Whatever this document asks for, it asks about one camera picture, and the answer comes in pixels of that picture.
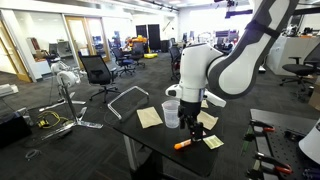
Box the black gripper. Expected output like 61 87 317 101
177 99 205 143

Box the orange marker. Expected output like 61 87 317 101
173 138 193 151

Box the clear plastic measuring cup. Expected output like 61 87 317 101
161 99 181 130

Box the yellow-green sticky note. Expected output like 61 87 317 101
202 134 225 151

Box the small brown paper napkin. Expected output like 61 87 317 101
136 106 164 130

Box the grey metal table leg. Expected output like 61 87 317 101
122 134 140 173

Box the dark office chair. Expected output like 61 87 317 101
168 45 183 82

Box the yellow floor object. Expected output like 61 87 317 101
143 52 159 60

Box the blue office chair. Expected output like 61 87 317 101
111 46 137 78

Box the black partition panel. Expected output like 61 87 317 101
135 23 162 52

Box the black mesh office chair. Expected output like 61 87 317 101
78 54 122 104

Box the white counter desk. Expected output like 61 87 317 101
265 34 320 77

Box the black armrest office chair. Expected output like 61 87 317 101
279 42 320 92

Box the white metal floor stand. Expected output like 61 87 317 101
37 60 105 141

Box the black box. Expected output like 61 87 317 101
0 112 33 149

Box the flat white board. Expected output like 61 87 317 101
0 83 20 98

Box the orange-handled clamp, green tip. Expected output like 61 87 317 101
241 118 277 155

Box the bent metal tube frame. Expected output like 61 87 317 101
106 85 150 121

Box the orange-handled black clamp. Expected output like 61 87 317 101
246 150 295 179

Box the yellow cable bundle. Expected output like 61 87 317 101
35 110 70 130

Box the small coiled black cable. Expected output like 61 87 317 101
24 148 43 162

